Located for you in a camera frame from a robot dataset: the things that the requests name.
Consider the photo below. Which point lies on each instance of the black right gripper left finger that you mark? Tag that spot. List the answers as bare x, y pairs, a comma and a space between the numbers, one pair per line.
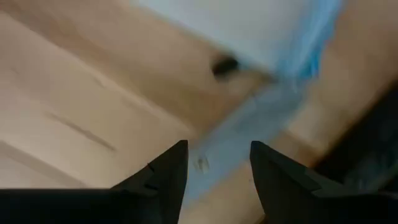
93, 208

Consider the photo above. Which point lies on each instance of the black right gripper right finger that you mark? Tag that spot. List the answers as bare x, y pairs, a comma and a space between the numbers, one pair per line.
311, 208

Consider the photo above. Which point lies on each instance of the mesh pouch with blue trim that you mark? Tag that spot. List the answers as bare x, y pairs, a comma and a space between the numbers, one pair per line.
236, 130

